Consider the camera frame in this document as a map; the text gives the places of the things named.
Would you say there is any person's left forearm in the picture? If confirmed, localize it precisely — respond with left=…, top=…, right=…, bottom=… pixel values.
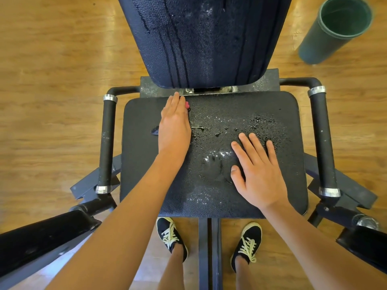
left=45, top=151, right=182, bottom=290

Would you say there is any person's left black shoe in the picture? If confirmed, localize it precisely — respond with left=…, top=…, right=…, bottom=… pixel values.
left=156, top=217, right=189, bottom=262

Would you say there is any person's right forearm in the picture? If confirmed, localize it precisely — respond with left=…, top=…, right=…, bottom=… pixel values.
left=261, top=199, right=387, bottom=290

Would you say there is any person's right leg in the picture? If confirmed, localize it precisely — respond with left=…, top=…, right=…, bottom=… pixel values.
left=235, top=259, right=258, bottom=290

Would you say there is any person's right hand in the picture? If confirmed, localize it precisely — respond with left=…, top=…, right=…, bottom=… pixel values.
left=230, top=132, right=289, bottom=210

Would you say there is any person's black shoe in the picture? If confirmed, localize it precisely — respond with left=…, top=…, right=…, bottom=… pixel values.
left=156, top=217, right=189, bottom=262
left=230, top=222, right=263, bottom=273

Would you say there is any person's left hand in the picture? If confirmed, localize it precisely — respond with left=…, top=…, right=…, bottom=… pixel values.
left=157, top=91, right=192, bottom=161

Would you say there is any person's leg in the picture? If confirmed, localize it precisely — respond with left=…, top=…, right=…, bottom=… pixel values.
left=235, top=259, right=258, bottom=290
left=158, top=244, right=185, bottom=290

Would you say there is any dark green plastic bucket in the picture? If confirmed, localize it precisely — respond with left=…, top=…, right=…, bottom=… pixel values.
left=298, top=0, right=374, bottom=65

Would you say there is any person's left leg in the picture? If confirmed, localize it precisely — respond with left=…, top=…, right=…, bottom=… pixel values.
left=158, top=244, right=185, bottom=290

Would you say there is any person's right black shoe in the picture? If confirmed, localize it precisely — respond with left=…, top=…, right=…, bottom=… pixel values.
left=230, top=222, right=263, bottom=273

